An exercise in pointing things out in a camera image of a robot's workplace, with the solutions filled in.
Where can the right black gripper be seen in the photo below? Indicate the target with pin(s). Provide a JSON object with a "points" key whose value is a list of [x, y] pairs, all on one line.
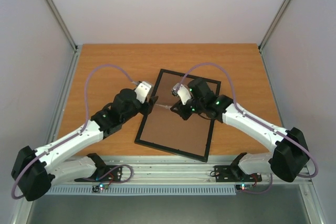
{"points": [[182, 109]]}

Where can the left small circuit board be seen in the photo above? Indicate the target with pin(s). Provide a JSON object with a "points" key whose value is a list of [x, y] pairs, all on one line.
{"points": [[100, 187]]}

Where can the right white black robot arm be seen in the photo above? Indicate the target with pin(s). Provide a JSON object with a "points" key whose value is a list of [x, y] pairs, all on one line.
{"points": [[286, 155]]}

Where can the aluminium front rail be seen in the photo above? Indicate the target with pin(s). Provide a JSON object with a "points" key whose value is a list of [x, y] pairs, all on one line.
{"points": [[170, 167]]}

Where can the grey slotted cable duct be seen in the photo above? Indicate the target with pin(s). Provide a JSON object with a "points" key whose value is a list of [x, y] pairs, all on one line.
{"points": [[146, 190]]}

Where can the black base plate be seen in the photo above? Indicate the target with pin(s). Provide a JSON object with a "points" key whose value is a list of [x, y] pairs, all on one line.
{"points": [[227, 173], [110, 173]]}

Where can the right small circuit board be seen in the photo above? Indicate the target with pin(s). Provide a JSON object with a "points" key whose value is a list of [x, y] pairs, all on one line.
{"points": [[244, 187]]}

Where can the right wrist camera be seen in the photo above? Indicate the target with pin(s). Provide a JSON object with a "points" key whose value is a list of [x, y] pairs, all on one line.
{"points": [[183, 92]]}

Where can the aluminium post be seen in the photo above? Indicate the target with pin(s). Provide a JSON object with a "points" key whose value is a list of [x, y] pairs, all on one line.
{"points": [[54, 10], [279, 14]]}

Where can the left aluminium post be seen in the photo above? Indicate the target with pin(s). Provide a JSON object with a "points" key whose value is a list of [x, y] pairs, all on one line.
{"points": [[54, 10]]}

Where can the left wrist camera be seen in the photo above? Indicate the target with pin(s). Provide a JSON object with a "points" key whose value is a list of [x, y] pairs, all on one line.
{"points": [[142, 91]]}

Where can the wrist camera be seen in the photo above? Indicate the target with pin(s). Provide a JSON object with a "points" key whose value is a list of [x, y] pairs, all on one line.
{"points": [[142, 91], [183, 92]]}

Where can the small circuit board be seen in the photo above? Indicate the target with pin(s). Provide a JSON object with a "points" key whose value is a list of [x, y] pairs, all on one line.
{"points": [[100, 187], [244, 187]]}

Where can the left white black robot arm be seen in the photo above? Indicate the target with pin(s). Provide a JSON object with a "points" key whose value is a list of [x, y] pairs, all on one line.
{"points": [[100, 126]]}

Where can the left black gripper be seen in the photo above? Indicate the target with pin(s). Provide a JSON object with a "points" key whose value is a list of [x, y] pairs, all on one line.
{"points": [[149, 106]]}

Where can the clear handled screwdriver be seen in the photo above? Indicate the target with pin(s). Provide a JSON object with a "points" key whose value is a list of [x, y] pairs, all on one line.
{"points": [[164, 106]]}

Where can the black picture frame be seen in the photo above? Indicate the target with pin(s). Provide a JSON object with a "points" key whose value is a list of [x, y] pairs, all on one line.
{"points": [[166, 131]]}

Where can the right aluminium post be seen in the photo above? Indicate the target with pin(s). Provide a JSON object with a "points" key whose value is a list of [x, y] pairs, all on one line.
{"points": [[279, 14]]}

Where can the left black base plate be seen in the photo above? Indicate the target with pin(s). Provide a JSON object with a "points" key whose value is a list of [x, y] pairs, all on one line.
{"points": [[110, 173]]}

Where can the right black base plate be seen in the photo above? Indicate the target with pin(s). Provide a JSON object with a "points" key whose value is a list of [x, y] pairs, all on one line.
{"points": [[227, 173]]}

